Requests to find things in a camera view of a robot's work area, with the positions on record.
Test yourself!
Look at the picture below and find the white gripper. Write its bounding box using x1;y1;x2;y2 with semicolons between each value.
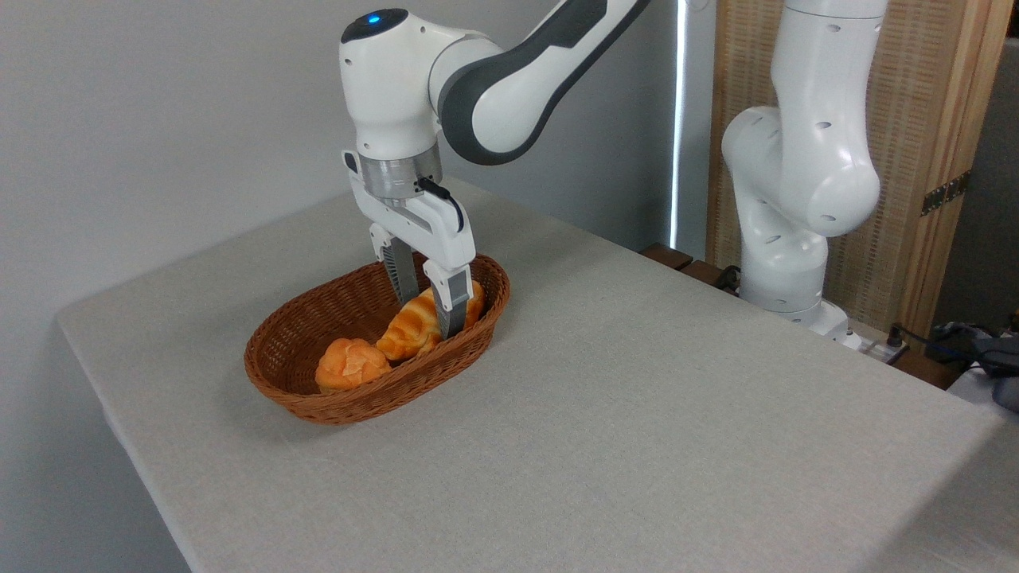
342;150;477;341

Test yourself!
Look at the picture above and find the long braided bread loaf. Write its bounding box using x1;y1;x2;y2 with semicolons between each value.
376;280;486;363

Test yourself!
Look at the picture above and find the round orange bread roll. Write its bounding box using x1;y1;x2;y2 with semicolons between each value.
315;337;392;392

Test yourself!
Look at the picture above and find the brown wicker oval basket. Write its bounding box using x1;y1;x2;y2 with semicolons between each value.
244;253;511;425

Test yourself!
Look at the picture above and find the dark brown wooden slat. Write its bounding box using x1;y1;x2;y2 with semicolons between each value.
681;260;741;297
641;244;693;271

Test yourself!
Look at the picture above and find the grey tablecloth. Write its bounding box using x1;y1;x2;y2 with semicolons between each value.
56;177;1019;573

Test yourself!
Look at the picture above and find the white power strip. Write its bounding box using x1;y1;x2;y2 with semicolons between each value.
844;318;910;365

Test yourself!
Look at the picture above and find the dark metal screen hinge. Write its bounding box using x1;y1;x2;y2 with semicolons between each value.
921;171;970;217

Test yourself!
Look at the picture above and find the dark grey bag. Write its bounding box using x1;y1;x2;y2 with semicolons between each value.
927;318;1019;415

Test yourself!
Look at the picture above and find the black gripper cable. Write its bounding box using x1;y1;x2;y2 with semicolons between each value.
416;177;465;233

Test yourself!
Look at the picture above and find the black power plug cable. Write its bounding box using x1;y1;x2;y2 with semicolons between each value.
886;323;984;355

